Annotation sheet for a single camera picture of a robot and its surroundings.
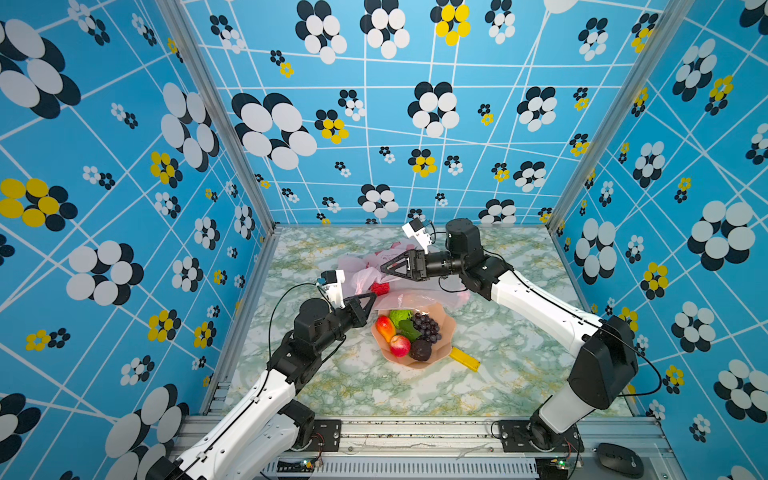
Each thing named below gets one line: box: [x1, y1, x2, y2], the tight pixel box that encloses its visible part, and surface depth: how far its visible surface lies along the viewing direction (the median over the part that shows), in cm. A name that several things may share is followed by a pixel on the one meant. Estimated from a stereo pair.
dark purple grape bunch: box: [413, 310, 442, 344], surface depth 88 cm
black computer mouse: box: [597, 443, 645, 479], surface depth 71 cm
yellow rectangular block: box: [449, 346, 481, 372], surface depth 88 cm
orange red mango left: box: [376, 315, 397, 343], surface depth 88 cm
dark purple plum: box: [410, 339, 432, 362], surface depth 83 cm
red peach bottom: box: [390, 335, 411, 357], surface depth 84 cm
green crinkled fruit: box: [389, 309, 413, 328], surface depth 88 cm
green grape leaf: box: [398, 320, 422, 342], surface depth 86 cm
